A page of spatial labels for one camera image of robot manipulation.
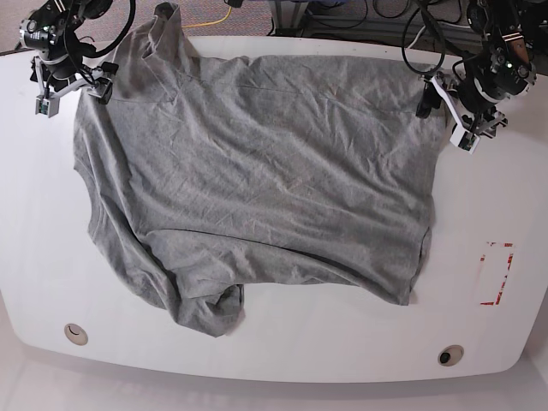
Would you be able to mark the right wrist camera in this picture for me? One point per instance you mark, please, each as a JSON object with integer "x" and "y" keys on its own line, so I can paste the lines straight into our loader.
{"x": 47, "y": 106}

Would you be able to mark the left table cable grommet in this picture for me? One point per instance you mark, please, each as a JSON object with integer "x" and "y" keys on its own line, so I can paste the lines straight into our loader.
{"x": 76, "y": 334}

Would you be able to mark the aluminium frame rail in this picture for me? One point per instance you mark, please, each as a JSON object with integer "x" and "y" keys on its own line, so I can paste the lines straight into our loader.
{"x": 373, "y": 22}

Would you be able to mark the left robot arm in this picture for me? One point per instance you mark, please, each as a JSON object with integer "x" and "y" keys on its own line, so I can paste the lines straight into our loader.
{"x": 473, "y": 84}

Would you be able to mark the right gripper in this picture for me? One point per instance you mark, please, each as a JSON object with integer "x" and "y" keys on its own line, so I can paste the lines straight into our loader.
{"x": 63, "y": 77}

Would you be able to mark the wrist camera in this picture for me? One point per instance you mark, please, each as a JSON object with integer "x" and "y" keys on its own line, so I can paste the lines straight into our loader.
{"x": 463, "y": 139}
{"x": 47, "y": 106}

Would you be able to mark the red tape rectangle marking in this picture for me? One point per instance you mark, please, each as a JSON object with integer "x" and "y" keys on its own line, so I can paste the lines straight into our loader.
{"x": 493, "y": 271}

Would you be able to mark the right table cable grommet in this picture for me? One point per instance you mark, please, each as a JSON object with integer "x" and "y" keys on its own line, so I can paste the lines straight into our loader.
{"x": 451, "y": 355}

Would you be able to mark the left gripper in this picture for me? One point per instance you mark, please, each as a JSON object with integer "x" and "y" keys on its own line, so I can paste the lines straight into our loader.
{"x": 467, "y": 106}

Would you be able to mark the table cable grommet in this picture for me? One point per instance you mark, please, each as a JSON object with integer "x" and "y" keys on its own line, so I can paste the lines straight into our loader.
{"x": 76, "y": 334}
{"x": 451, "y": 355}

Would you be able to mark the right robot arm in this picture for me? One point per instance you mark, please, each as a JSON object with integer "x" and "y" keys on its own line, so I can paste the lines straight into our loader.
{"x": 51, "y": 31}

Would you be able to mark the grey Hugging Face t-shirt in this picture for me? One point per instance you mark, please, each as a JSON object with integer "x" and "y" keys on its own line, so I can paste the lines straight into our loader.
{"x": 205, "y": 175}

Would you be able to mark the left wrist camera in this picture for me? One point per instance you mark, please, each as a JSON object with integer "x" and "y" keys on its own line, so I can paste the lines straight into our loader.
{"x": 463, "y": 139}

